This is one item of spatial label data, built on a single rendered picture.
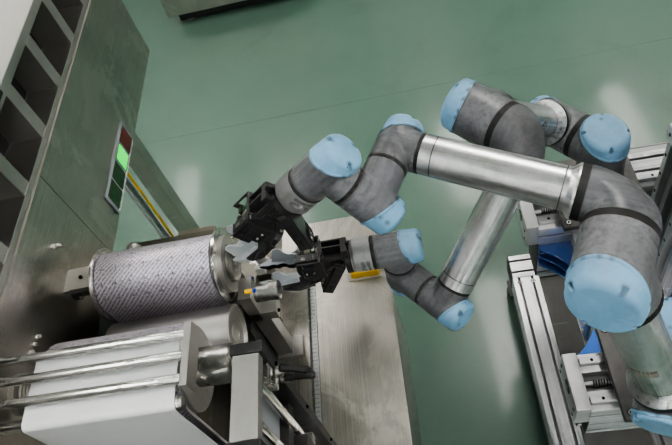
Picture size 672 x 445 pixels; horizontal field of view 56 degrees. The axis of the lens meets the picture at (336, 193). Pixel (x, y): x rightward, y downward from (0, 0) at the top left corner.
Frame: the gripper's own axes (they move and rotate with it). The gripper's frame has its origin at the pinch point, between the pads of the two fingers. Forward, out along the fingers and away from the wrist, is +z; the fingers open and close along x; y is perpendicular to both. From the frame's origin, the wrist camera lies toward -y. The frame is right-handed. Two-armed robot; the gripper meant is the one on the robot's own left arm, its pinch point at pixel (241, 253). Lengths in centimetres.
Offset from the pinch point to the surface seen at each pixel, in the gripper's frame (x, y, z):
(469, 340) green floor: -31, -127, 47
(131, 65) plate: -74, 19, 32
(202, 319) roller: 10.8, 2.6, 9.3
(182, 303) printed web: 6.4, 5.3, 13.0
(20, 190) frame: -9.3, 38.8, 15.8
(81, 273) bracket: -0.8, 22.5, 24.3
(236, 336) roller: 12.9, -4.5, 8.4
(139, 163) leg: -77, -2, 73
